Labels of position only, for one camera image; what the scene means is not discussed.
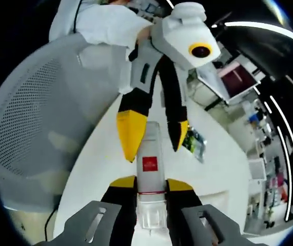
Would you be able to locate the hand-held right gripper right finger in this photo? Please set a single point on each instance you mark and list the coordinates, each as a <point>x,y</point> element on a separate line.
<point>182,212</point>

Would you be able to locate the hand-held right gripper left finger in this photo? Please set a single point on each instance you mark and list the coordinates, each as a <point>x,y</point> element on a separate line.
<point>120,205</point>

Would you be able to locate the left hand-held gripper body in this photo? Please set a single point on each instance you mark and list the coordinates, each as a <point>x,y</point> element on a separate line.
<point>182,33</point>

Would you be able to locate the dark green skincare sachet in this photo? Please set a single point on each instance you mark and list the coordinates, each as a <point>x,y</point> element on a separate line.
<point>190,139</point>

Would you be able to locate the white red-label skincare bottle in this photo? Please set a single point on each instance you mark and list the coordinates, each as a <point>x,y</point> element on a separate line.
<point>150,151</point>

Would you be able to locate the silver green skincare sachet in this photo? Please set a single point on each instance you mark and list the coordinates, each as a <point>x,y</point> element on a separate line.
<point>201,151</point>

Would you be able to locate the person's left hand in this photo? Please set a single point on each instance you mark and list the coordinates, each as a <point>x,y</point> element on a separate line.
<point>145,38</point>

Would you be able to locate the white desk with black legs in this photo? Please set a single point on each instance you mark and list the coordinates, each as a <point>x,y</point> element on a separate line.
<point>210,77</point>

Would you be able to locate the large display screen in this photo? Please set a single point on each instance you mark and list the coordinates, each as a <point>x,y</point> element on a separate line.
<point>238,79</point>

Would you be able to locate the white mesh chair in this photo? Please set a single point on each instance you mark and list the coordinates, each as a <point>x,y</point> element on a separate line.
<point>257,169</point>

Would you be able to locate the grey mesh office chair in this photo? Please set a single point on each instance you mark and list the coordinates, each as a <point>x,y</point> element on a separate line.
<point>33,115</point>

